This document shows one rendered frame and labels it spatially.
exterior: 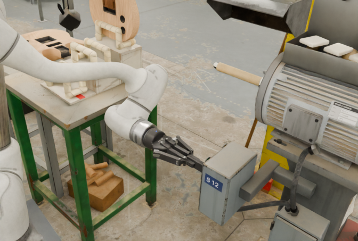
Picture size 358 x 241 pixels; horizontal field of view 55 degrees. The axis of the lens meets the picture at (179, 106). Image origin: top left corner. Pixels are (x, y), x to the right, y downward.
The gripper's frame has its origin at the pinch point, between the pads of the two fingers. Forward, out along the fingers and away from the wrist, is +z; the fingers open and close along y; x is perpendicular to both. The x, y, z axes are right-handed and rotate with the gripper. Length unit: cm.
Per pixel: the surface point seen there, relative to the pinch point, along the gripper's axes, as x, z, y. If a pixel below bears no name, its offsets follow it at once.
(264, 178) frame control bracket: -3.1, 17.7, -12.2
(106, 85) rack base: -11, -77, -26
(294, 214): -13.4, 28.9, -15.2
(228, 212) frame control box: -10.2, 14.1, 1.3
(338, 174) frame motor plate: 4.9, 35.8, -19.6
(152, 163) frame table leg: -68, -66, -47
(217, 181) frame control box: 2.0, 10.2, 3.7
